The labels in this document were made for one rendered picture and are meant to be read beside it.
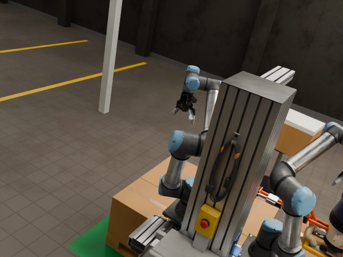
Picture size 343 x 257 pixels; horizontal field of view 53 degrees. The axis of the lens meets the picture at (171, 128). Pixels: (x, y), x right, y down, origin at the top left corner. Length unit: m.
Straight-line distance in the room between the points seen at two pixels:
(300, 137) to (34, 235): 2.92
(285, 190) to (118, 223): 1.82
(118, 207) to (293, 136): 2.18
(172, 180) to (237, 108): 0.74
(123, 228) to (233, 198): 1.69
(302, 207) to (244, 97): 0.55
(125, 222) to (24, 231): 0.96
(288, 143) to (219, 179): 2.73
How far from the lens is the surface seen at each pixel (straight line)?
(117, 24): 5.10
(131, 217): 2.93
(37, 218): 3.56
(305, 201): 1.57
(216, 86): 1.91
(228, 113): 1.38
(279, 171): 1.64
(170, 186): 1.98
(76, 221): 3.52
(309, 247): 2.44
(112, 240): 3.24
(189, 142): 1.68
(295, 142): 4.14
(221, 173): 1.49
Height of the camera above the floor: 2.43
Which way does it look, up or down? 27 degrees down
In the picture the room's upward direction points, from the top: 12 degrees clockwise
